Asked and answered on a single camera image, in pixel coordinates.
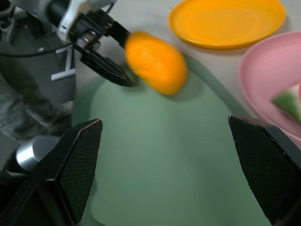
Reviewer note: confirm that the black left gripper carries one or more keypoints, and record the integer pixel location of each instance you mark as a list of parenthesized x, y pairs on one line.
[(90, 24)]

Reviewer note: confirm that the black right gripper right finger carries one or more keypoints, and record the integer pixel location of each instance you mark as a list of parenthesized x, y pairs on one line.
[(268, 169)]

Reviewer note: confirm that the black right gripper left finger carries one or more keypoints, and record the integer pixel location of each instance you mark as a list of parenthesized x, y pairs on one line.
[(70, 169)]

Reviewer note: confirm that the orange toy mango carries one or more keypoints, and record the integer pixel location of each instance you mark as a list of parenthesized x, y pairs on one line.
[(156, 63)]

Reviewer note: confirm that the green plastic plate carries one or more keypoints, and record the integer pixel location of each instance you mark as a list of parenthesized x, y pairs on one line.
[(164, 153)]

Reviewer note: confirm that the pink plastic plate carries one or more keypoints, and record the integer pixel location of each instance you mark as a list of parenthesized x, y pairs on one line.
[(268, 70)]

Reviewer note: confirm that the orange plastic plate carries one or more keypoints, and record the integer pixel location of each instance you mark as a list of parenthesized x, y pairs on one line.
[(225, 22)]

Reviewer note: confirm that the silver cylindrical robot joint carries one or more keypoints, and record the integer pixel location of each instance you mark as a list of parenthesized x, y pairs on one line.
[(30, 153)]

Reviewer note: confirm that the toy watermelon slice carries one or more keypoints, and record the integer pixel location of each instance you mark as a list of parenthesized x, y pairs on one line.
[(288, 100)]

